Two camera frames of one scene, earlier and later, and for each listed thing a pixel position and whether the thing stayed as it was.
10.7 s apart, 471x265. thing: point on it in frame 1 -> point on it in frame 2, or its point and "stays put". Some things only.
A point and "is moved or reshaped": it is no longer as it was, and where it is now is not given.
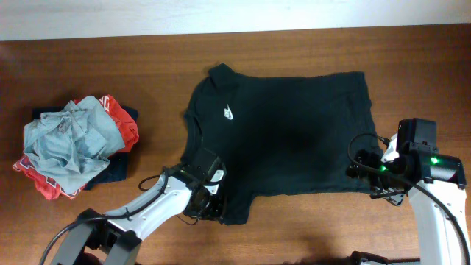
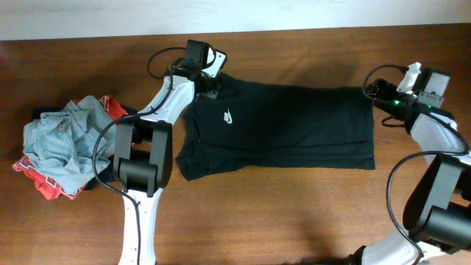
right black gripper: [368, 177] -> [386, 89]
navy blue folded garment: [116, 171] stays put
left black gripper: [205, 206] -> [210, 85]
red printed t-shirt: [50, 188] stays put
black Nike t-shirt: [279, 135] is moved or reshaped
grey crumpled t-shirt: [68, 148] stays put
